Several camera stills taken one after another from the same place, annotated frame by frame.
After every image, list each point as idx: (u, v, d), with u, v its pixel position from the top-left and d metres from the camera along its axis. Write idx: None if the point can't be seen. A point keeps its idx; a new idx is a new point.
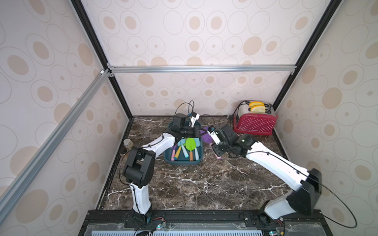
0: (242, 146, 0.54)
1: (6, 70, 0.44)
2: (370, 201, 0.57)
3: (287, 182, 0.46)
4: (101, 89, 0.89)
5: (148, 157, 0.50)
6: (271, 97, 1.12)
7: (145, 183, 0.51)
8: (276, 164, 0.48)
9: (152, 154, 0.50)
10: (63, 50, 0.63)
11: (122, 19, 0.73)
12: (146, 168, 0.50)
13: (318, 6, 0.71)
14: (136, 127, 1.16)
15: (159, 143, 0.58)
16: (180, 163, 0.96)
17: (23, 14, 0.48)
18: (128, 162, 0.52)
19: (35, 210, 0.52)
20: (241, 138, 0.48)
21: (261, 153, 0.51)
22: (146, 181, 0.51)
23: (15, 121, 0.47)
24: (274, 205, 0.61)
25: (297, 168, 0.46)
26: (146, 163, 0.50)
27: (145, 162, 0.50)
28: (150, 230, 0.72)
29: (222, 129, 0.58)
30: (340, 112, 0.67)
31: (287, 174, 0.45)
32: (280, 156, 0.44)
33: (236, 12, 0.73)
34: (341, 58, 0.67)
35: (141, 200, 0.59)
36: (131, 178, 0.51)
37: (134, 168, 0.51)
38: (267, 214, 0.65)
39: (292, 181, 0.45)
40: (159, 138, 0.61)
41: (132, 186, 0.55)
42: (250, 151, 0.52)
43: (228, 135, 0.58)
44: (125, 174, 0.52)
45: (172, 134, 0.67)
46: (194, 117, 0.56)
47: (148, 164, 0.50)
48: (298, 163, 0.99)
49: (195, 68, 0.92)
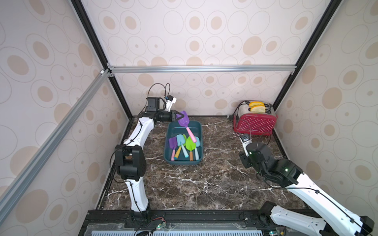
0: (285, 176, 0.45)
1: (6, 70, 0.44)
2: (370, 201, 0.57)
3: (330, 222, 0.43)
4: (101, 89, 0.89)
5: (136, 152, 0.50)
6: (271, 97, 1.12)
7: (141, 173, 0.53)
8: (326, 206, 0.41)
9: (140, 148, 0.51)
10: (63, 50, 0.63)
11: (122, 19, 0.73)
12: (139, 161, 0.51)
13: (318, 6, 0.71)
14: (136, 127, 1.16)
15: (140, 134, 0.56)
16: (180, 163, 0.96)
17: (23, 14, 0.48)
18: (117, 162, 0.52)
19: (35, 210, 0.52)
20: (283, 166, 0.48)
21: (309, 191, 0.43)
22: (141, 172, 0.53)
23: (15, 121, 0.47)
24: (297, 221, 0.56)
25: (350, 216, 0.40)
26: (136, 158, 0.51)
27: (135, 157, 0.51)
28: (150, 230, 0.72)
29: (261, 151, 0.48)
30: (340, 112, 0.67)
31: (341, 221, 0.40)
32: (329, 196, 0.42)
33: (236, 12, 0.73)
34: (341, 58, 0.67)
35: (140, 195, 0.60)
36: (128, 174, 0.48)
37: (126, 164, 0.53)
38: (276, 220, 0.62)
39: (343, 228, 0.40)
40: (138, 128, 0.59)
41: (129, 181, 0.56)
42: (295, 186, 0.44)
43: (266, 160, 0.49)
44: (121, 173, 0.53)
45: (149, 118, 0.64)
46: (171, 102, 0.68)
47: (139, 158, 0.51)
48: (298, 162, 0.98)
49: (195, 68, 0.92)
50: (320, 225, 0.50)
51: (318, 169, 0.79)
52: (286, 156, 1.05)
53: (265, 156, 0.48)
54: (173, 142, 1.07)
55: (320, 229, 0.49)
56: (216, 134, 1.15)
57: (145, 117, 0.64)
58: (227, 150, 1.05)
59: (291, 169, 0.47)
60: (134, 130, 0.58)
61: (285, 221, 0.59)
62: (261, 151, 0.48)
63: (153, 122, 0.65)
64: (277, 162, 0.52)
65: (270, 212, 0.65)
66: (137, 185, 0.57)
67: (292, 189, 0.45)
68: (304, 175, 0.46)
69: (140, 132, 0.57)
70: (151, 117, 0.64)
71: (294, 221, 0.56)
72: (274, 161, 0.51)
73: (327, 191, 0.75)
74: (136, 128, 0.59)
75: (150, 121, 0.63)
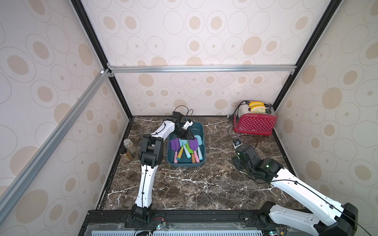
0: (266, 171, 0.52)
1: (6, 70, 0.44)
2: (370, 201, 0.57)
3: (317, 214, 0.44)
4: (101, 89, 0.89)
5: (158, 142, 0.62)
6: (271, 97, 1.12)
7: (158, 163, 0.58)
8: (305, 194, 0.45)
9: (161, 140, 0.62)
10: (63, 50, 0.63)
11: (122, 19, 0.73)
12: (158, 151, 0.62)
13: (318, 6, 0.71)
14: (136, 127, 1.16)
15: (163, 130, 0.69)
16: (179, 165, 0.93)
17: (24, 14, 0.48)
18: (141, 148, 0.64)
19: (35, 211, 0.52)
20: (266, 164, 0.55)
21: (289, 182, 0.48)
22: (158, 162, 0.63)
23: (15, 121, 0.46)
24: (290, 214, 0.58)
25: (330, 203, 0.43)
26: (157, 147, 0.62)
27: (156, 146, 0.62)
28: (150, 230, 0.72)
29: (245, 151, 0.57)
30: (340, 112, 0.67)
31: (320, 207, 0.43)
32: (307, 185, 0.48)
33: (236, 12, 0.73)
34: (341, 58, 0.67)
35: (149, 187, 0.65)
36: (146, 160, 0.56)
37: (148, 152, 0.64)
38: (273, 217, 0.63)
39: (325, 216, 0.42)
40: (162, 127, 0.71)
41: (144, 167, 0.64)
42: (276, 179, 0.50)
43: (251, 159, 0.56)
44: (142, 157, 0.64)
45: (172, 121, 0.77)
46: (188, 123, 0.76)
47: (160, 147, 0.62)
48: (297, 163, 1.00)
49: (196, 68, 0.92)
50: (315, 220, 0.50)
51: (318, 169, 0.79)
52: (286, 156, 1.05)
53: (250, 155, 0.56)
54: (174, 144, 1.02)
55: (314, 223, 0.49)
56: (216, 134, 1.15)
57: (169, 120, 0.78)
58: (227, 150, 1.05)
59: (271, 165, 0.54)
60: (159, 127, 0.71)
61: (281, 217, 0.60)
62: (247, 151, 0.56)
63: (174, 124, 0.78)
64: (262, 161, 0.59)
65: (270, 210, 0.66)
66: (151, 172, 0.64)
67: (275, 182, 0.50)
68: (285, 170, 0.52)
69: (163, 130, 0.69)
70: (173, 121, 0.78)
71: (288, 216, 0.58)
72: (260, 160, 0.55)
73: (327, 191, 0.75)
74: (161, 127, 0.71)
75: (173, 122, 0.77)
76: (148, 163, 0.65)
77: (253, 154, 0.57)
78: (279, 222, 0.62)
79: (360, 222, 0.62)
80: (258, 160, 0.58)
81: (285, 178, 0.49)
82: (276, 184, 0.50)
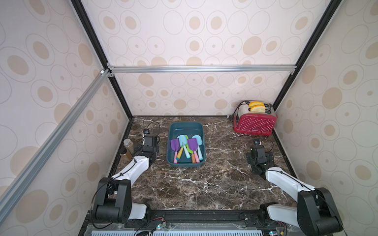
0: (262, 170, 0.65)
1: (6, 71, 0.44)
2: (370, 202, 0.57)
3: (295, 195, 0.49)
4: (101, 89, 0.89)
5: (121, 188, 0.43)
6: (271, 97, 1.12)
7: (123, 220, 0.43)
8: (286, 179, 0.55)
9: (126, 184, 0.44)
10: (63, 50, 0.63)
11: (122, 19, 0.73)
12: (122, 200, 0.42)
13: (318, 6, 0.71)
14: (136, 127, 1.16)
15: (132, 169, 0.52)
16: (179, 165, 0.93)
17: (23, 14, 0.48)
18: (98, 200, 0.43)
19: (35, 210, 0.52)
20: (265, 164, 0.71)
21: (275, 172, 0.60)
22: (123, 218, 0.43)
23: (15, 121, 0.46)
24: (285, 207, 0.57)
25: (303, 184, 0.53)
26: (120, 194, 0.43)
27: (118, 193, 0.43)
28: (150, 230, 0.72)
29: (257, 149, 0.69)
30: (340, 112, 0.67)
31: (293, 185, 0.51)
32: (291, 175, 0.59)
33: (236, 12, 0.73)
34: (341, 58, 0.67)
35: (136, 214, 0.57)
36: (107, 216, 0.42)
37: (106, 205, 0.43)
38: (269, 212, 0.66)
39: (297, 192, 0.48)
40: (131, 165, 0.54)
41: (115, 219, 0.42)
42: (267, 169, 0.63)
43: (258, 156, 0.69)
44: (101, 213, 0.42)
45: (144, 156, 0.61)
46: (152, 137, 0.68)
47: (122, 196, 0.43)
48: (298, 163, 0.99)
49: (195, 68, 0.92)
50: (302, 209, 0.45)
51: (318, 169, 0.79)
52: (286, 157, 1.05)
53: (259, 154, 0.69)
54: (174, 144, 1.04)
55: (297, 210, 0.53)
56: (216, 134, 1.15)
57: (140, 156, 0.61)
58: (227, 150, 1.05)
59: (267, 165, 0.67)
60: (128, 165, 0.54)
61: (278, 215, 0.61)
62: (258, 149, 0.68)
63: (147, 161, 0.61)
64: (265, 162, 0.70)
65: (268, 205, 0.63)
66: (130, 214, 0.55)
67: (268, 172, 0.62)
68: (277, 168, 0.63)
69: (133, 169, 0.52)
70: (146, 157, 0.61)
71: (282, 211, 0.58)
72: (264, 161, 0.70)
73: None
74: (130, 164, 0.55)
75: (143, 160, 0.59)
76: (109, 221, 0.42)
77: (262, 154, 0.69)
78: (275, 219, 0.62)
79: (360, 222, 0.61)
80: (264, 161, 0.70)
81: (276, 169, 0.62)
82: (268, 176, 0.62)
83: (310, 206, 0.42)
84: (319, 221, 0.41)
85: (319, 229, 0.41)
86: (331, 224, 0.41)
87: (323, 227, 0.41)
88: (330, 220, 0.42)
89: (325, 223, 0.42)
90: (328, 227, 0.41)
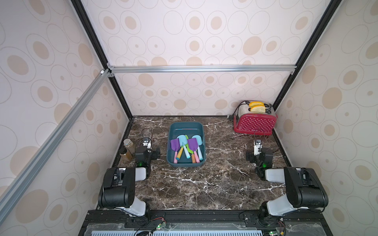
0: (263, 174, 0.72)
1: (6, 70, 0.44)
2: (370, 201, 0.57)
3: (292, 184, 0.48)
4: (101, 89, 0.89)
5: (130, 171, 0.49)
6: (271, 97, 1.12)
7: (128, 203, 0.44)
8: None
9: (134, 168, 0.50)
10: (63, 50, 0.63)
11: (122, 18, 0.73)
12: (130, 180, 0.47)
13: (317, 6, 0.71)
14: (136, 127, 1.16)
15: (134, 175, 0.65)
16: (179, 165, 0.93)
17: (23, 14, 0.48)
18: (106, 184, 0.47)
19: (35, 210, 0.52)
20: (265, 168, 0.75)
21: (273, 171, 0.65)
22: (130, 198, 0.46)
23: (15, 121, 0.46)
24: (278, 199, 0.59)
25: None
26: (127, 177, 0.48)
27: (127, 175, 0.48)
28: (150, 230, 0.72)
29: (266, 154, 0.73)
30: (340, 112, 0.67)
31: None
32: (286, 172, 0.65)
33: (236, 12, 0.73)
34: (341, 58, 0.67)
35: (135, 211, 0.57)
36: (113, 195, 0.45)
37: (112, 189, 0.46)
38: (268, 209, 0.67)
39: None
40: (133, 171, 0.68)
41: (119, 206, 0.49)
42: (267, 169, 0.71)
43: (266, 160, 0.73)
44: (107, 194, 0.45)
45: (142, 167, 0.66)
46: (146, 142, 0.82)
47: (130, 176, 0.48)
48: (298, 163, 0.99)
49: (196, 68, 0.92)
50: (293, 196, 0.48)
51: (318, 169, 0.79)
52: (286, 157, 1.05)
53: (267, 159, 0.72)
54: (174, 144, 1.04)
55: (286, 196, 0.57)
56: (216, 134, 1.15)
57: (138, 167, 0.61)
58: (227, 150, 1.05)
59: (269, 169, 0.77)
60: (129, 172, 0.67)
61: (277, 210, 0.61)
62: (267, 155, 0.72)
63: (144, 172, 0.67)
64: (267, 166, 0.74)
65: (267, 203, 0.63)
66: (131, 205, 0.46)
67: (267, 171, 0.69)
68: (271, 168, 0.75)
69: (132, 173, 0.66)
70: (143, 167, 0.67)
71: (278, 201, 0.60)
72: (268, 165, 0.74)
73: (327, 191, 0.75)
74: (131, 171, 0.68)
75: (143, 169, 0.66)
76: (114, 205, 0.45)
77: (268, 161, 0.73)
78: (274, 214, 0.63)
79: (360, 222, 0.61)
80: (268, 165, 0.74)
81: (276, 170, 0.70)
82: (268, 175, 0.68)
83: (294, 176, 0.49)
84: (302, 189, 0.48)
85: (302, 195, 0.45)
86: (314, 193, 0.46)
87: (305, 193, 0.46)
88: (313, 191, 0.46)
89: (307, 191, 0.47)
90: (311, 195, 0.45)
